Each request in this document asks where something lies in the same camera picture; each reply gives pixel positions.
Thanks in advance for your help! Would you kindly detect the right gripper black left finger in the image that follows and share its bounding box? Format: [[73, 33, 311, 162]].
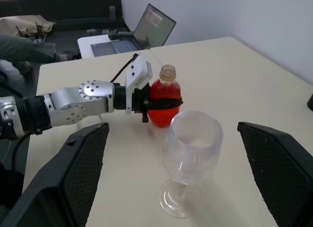
[[0, 121, 110, 227]]

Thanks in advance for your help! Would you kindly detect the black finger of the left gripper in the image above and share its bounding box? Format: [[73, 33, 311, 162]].
[[146, 98, 184, 110]]

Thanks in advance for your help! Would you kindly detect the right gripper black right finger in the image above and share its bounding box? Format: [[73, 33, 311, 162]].
[[237, 121, 313, 227]]

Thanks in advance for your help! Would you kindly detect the red liquid plastic bottle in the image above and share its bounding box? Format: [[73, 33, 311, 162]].
[[148, 64, 184, 129]]

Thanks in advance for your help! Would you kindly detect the clear plastic wine glass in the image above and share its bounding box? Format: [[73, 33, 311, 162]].
[[158, 110, 224, 219]]

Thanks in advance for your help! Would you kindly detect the black device behind laptop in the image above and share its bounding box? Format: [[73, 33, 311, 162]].
[[108, 31, 135, 41]]

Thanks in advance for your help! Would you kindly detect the black laptop computer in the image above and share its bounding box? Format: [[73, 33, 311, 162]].
[[90, 3, 177, 58]]

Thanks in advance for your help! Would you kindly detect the white side table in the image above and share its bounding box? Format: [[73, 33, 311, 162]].
[[77, 33, 150, 59]]

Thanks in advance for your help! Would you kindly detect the black bench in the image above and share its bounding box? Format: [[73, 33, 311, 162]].
[[0, 0, 134, 42]]

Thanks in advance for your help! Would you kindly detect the person in dark jacket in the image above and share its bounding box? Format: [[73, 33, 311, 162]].
[[0, 34, 74, 77]]

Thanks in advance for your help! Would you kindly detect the tan crumpled cloth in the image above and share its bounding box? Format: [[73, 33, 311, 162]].
[[0, 14, 57, 38]]

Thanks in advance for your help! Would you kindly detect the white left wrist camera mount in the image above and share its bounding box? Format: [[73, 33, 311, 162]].
[[124, 55, 154, 114]]

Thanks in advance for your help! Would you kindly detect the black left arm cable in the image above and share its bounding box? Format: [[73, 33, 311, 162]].
[[109, 53, 138, 83]]

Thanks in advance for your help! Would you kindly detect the black cable by robot body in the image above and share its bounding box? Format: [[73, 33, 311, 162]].
[[11, 133, 32, 173]]

